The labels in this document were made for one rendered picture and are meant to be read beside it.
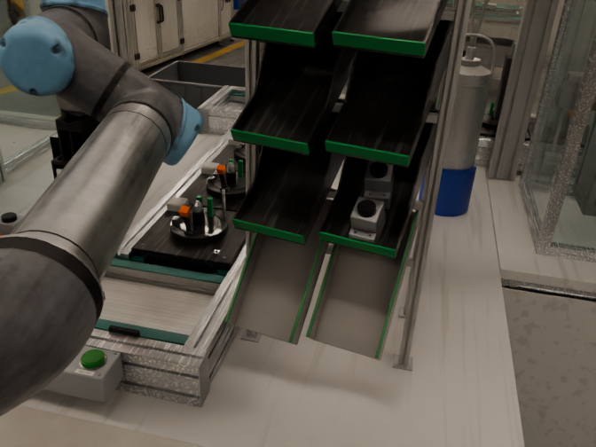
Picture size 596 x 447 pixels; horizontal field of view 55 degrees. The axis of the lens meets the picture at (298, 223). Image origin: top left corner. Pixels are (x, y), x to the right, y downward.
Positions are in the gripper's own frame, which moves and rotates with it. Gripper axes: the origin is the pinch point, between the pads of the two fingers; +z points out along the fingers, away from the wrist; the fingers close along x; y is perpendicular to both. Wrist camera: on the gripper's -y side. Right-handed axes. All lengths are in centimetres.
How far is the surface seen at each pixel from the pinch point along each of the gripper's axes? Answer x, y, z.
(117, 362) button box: -3.1, -0.3, 28.3
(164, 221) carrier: -15, -47, 26
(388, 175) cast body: 39.9, -19.6, -6.1
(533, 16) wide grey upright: 73, -127, -17
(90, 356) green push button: -6.9, 1.8, 26.0
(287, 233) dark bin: 25.1, -10.5, 2.5
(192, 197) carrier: -13, -62, 26
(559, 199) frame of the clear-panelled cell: 82, -77, 20
